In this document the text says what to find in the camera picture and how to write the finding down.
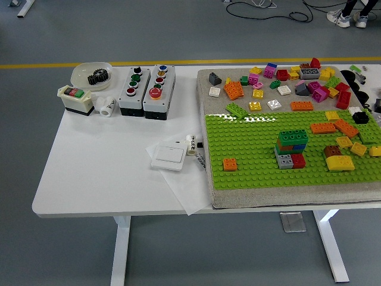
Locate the white pipe tee fitting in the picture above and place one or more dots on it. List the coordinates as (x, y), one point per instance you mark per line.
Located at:
(107, 108)

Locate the small black box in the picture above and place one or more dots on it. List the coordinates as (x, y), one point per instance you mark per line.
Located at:
(378, 105)

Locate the light grey long brick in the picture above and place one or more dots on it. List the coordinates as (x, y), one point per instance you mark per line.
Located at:
(309, 74)

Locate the grey square brick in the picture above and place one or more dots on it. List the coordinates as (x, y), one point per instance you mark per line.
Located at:
(284, 162)

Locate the tiny yellow brick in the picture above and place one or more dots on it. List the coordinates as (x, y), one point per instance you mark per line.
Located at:
(228, 81)

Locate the black metal gear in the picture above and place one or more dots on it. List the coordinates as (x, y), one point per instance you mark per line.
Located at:
(102, 76)
(93, 80)

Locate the blue square brick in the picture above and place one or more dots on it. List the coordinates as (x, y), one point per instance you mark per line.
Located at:
(299, 147)

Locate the grey four-button control box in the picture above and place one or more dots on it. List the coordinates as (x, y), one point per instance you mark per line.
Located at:
(128, 102)

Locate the dark green long brick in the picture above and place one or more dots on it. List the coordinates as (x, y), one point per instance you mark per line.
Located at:
(282, 152)
(293, 138)

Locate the blue thin brick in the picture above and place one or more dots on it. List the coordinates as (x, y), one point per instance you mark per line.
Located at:
(272, 65)

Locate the grey metal clamp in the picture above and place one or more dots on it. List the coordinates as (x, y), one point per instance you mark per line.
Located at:
(360, 77)

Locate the yellow square brick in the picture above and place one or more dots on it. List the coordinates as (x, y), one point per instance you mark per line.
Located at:
(295, 69)
(293, 76)
(332, 71)
(258, 94)
(255, 70)
(375, 151)
(324, 75)

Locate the person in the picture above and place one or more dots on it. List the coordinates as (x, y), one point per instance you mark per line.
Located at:
(342, 19)

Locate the white plastic bowl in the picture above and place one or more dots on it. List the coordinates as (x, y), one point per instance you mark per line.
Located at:
(80, 74)

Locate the pink tall brick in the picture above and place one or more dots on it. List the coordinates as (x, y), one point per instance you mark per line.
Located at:
(269, 73)

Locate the small dark grey slope brick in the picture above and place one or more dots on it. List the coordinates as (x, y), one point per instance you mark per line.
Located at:
(215, 79)

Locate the cream red-green switch box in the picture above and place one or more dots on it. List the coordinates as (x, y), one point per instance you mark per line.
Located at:
(77, 102)

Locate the silver floor plate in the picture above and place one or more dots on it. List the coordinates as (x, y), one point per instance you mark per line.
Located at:
(293, 222)

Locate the yellow flat plate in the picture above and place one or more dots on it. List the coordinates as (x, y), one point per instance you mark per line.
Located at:
(344, 142)
(255, 106)
(358, 149)
(333, 92)
(332, 115)

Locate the small black plug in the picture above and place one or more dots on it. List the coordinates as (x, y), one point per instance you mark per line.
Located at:
(200, 145)

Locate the grey emergency-stop control box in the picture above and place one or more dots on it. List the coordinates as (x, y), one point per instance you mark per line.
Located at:
(169, 89)

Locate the orange square brick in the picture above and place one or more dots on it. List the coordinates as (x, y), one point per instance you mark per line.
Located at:
(230, 164)

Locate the wide orange brick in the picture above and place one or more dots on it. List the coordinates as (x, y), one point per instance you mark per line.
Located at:
(234, 90)

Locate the small pink slope brick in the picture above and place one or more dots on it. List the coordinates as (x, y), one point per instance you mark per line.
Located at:
(301, 82)

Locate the white wall switch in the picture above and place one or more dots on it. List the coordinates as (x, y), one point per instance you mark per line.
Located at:
(169, 156)

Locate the lime green long brick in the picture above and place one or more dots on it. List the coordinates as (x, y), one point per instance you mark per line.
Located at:
(236, 110)

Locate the matte white square tile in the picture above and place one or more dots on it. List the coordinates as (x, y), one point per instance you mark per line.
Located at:
(214, 91)

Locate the small lime green piece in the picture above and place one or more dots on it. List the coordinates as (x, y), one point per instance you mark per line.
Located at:
(355, 68)

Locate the red square brick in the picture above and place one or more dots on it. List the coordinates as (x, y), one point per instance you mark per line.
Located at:
(298, 161)
(282, 74)
(342, 86)

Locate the white table leg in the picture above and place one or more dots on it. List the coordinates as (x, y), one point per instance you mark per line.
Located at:
(120, 253)
(330, 244)

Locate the red slope brick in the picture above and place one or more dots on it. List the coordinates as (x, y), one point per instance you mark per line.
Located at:
(315, 64)

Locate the black toothed round brick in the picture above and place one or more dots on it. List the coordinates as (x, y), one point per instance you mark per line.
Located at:
(360, 117)

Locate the small brown brick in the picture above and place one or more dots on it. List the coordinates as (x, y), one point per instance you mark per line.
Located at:
(304, 65)

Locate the yellow curved brick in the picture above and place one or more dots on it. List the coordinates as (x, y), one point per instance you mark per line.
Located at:
(340, 164)

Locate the large dark grey slope brick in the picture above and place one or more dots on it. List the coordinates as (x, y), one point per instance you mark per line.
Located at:
(302, 90)

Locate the brown square brick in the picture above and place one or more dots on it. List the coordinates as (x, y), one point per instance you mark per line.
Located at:
(332, 150)
(285, 148)

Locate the clear plastic bag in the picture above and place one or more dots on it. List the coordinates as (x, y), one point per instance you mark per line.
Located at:
(378, 120)

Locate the white paper sheet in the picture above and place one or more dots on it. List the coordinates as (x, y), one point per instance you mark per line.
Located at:
(184, 190)

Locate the large magenta brick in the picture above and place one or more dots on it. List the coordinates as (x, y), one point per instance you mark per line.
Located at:
(320, 95)

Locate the white desk foot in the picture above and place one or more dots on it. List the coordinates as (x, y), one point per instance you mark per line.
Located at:
(23, 12)

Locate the lime green studded baseplate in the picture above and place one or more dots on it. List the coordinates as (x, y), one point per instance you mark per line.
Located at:
(247, 146)

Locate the red long brick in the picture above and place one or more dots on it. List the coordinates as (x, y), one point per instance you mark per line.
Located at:
(344, 99)

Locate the grey-brown mat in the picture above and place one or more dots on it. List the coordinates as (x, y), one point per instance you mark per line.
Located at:
(238, 198)

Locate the white printed label strip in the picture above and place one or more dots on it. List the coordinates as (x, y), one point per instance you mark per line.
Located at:
(200, 162)

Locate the small black part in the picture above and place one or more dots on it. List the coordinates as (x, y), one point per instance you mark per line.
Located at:
(366, 107)

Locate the lime green square brick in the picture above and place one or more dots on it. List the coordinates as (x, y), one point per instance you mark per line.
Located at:
(332, 82)

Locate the light green flat plate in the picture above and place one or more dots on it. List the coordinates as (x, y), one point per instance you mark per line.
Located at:
(369, 134)

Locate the small green brick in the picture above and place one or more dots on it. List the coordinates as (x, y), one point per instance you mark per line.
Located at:
(244, 81)
(274, 84)

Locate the white tube with writing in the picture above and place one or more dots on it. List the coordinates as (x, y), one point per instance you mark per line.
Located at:
(191, 146)

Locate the pink flat plate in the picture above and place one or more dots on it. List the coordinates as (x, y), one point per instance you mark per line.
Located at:
(257, 85)

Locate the white framed square tile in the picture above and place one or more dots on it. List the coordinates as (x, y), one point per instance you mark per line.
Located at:
(284, 90)

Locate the glossy white square tile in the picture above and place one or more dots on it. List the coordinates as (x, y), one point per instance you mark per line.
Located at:
(274, 104)

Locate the magenta square brick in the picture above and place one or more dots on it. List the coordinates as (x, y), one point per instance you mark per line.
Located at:
(253, 79)
(314, 86)

